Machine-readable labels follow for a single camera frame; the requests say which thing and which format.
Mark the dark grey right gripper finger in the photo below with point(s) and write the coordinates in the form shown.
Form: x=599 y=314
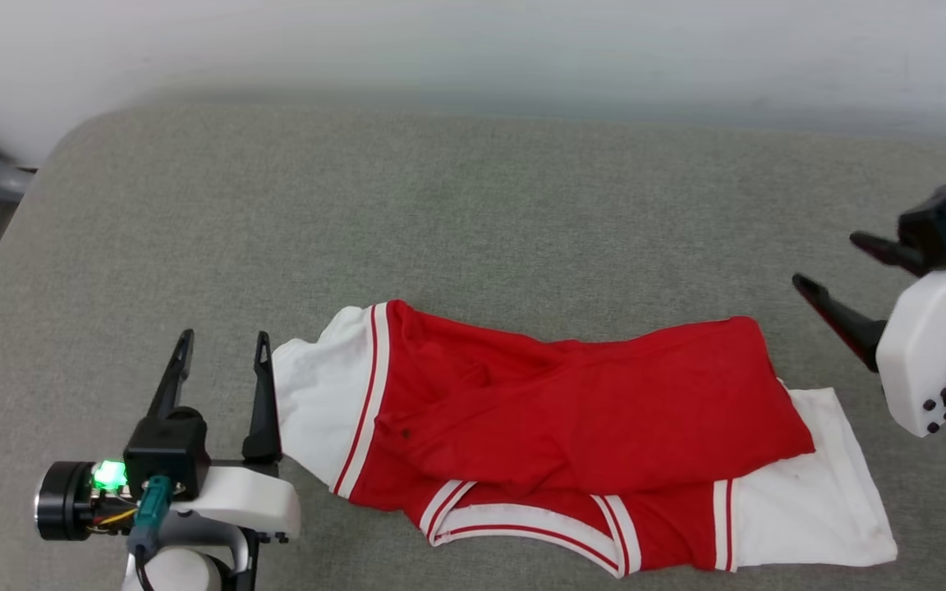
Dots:
x=847 y=324
x=892 y=251

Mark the grey fabric sofa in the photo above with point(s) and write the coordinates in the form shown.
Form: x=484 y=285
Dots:
x=473 y=213

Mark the red and white garment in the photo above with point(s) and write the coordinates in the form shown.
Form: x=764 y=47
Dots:
x=571 y=410

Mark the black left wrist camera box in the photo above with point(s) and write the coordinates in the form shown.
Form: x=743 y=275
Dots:
x=165 y=451

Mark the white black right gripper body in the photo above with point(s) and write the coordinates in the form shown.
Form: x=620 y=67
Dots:
x=920 y=345

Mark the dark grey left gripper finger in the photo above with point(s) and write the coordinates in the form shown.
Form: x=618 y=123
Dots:
x=264 y=410
x=175 y=377

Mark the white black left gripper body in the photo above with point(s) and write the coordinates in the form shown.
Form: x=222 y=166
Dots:
x=247 y=497

